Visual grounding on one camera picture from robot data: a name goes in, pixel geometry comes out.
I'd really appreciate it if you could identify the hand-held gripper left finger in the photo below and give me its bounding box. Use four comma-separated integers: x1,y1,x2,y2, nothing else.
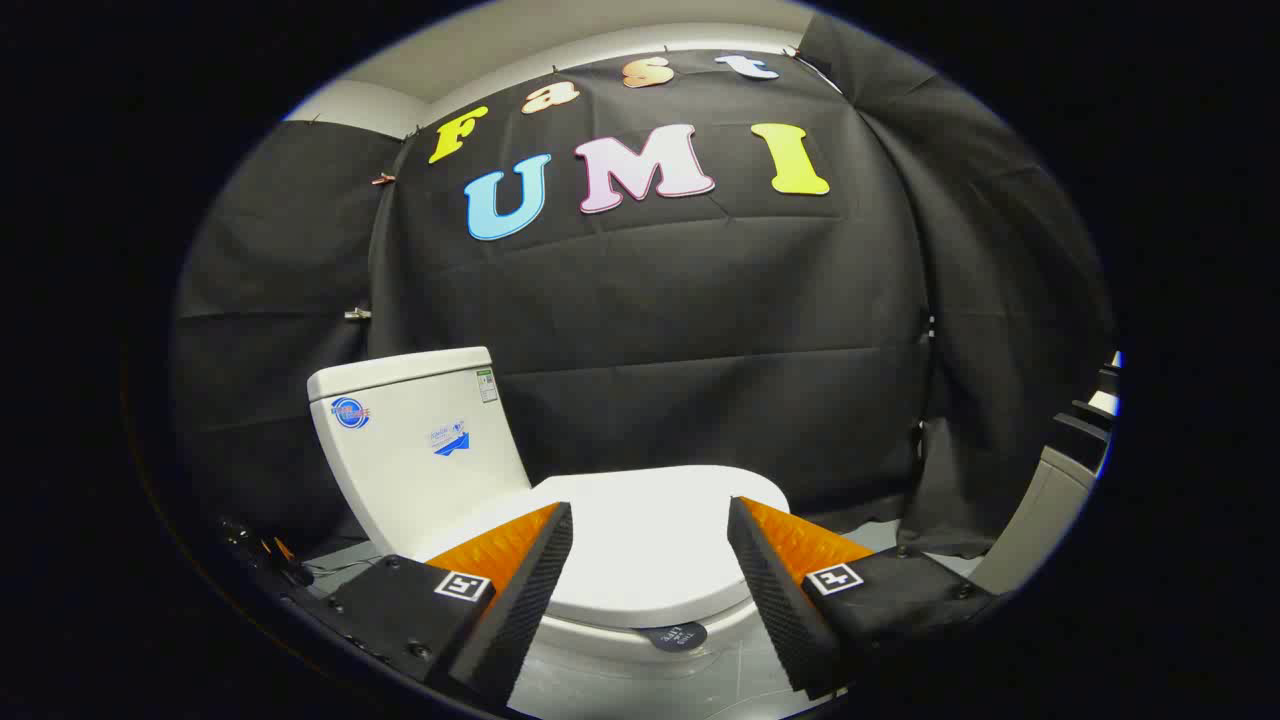
322,502,575,707

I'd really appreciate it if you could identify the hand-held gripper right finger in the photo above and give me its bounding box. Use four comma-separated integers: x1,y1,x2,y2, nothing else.
727,496,997,700

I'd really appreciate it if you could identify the white toilet lid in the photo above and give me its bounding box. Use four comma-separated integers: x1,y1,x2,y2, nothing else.
415,465,791,629

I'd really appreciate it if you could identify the white ceramic toilet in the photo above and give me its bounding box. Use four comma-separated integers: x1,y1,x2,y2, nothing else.
307,346,766,683

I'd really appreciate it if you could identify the orange black clamp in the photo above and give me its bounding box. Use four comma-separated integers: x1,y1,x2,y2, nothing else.
258,535,313,586

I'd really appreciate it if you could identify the grey board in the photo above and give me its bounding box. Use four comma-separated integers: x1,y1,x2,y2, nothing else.
968,445,1101,598

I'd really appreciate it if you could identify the black backdrop cloth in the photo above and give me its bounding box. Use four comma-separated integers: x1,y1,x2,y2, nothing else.
170,12,1119,561

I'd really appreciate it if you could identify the black white striped fixture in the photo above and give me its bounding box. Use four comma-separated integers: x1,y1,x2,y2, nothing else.
1050,350,1123,476

